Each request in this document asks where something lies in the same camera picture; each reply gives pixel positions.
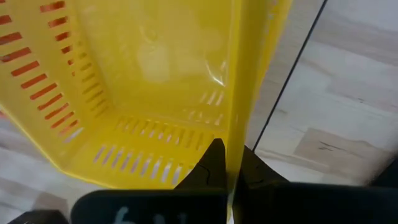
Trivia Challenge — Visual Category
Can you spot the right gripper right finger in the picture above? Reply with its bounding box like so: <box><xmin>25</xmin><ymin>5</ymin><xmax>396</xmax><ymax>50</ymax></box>
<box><xmin>233</xmin><ymin>146</ymin><xmax>398</xmax><ymax>224</ymax></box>

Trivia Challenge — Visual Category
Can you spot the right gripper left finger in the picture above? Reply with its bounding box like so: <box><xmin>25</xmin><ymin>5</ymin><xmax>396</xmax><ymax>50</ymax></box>
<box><xmin>71</xmin><ymin>138</ymin><xmax>229</xmax><ymax>224</ymax></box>

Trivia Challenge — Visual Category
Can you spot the yellow plastic basket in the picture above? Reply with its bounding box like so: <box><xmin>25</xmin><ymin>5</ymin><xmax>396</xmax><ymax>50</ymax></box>
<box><xmin>0</xmin><ymin>0</ymin><xmax>293</xmax><ymax>224</ymax></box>

